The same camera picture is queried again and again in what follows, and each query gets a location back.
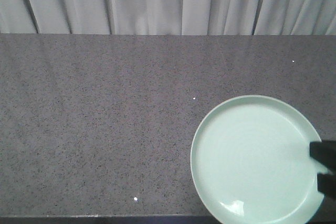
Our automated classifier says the white pleated curtain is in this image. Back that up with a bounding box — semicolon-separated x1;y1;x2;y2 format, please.
1;0;335;35

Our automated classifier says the light green round plate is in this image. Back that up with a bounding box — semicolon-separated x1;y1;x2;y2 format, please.
191;95;327;223

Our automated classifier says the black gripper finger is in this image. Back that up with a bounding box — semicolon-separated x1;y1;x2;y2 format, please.
309;140;335;174
317;173;336;200

